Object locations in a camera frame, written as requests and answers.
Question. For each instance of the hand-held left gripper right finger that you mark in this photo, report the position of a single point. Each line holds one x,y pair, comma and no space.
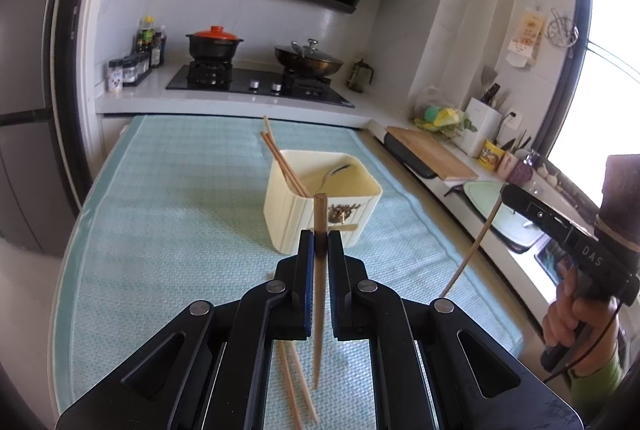
331,270

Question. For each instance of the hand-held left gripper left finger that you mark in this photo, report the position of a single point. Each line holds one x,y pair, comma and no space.
310,260

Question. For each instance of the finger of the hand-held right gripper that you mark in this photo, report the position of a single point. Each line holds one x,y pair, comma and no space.
525,205

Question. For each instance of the cream ribbed utensil holder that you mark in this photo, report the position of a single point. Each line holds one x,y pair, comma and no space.
290,220

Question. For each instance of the wooden chopstick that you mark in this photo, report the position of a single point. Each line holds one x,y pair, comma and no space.
472,247
285,167
320,215
272,137

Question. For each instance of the metal spoon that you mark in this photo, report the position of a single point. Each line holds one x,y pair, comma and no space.
335,172

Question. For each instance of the row of wooden chopsticks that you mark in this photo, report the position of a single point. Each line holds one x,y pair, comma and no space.
289,382

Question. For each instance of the person's right forearm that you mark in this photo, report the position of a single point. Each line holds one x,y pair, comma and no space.
597,380

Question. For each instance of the person's right hand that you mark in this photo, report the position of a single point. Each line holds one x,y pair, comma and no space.
565,315

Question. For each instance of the light green cutting board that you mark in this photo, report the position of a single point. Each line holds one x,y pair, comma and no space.
495,202

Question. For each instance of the purple container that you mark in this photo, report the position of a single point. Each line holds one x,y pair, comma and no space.
523,171

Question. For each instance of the pink cup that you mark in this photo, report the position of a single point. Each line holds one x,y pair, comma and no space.
507,166

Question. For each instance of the yellow printed cup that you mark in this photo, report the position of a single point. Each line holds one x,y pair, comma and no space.
490,156

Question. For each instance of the white knife block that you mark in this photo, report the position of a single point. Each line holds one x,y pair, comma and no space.
477,130

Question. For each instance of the wooden cutting board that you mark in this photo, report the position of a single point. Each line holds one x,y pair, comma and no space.
435,155

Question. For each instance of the kitchen knives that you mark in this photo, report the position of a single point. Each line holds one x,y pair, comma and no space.
495,94

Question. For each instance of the yellow green sponges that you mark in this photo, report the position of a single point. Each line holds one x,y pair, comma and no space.
440,117

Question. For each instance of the metal spatula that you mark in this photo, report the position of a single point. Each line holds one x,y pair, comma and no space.
487,77

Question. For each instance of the light blue woven mat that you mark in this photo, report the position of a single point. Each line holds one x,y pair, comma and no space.
175,210

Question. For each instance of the window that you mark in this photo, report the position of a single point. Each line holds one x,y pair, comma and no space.
615,75

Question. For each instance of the hanging paper packet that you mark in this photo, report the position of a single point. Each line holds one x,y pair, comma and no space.
525,37

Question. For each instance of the black gas stove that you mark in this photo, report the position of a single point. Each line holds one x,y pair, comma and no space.
250,85

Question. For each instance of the dark glass coffee press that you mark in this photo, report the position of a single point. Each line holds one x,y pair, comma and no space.
359,77

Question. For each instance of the black wok glass lid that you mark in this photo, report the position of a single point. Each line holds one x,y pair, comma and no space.
310,60

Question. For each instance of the black clay pot red lid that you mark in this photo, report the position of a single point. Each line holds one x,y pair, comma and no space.
215,46

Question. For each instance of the rack of spice jars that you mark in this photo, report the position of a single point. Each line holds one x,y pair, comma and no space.
136,70

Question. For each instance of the dark sauce bottle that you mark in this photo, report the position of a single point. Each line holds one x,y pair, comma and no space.
159,50
146,40

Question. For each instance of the white labelled spice jar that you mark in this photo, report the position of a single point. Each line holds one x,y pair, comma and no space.
115,77

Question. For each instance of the grey refrigerator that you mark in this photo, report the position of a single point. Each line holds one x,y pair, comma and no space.
30,110

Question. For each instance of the white wall outlet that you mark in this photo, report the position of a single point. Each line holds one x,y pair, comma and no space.
512,118

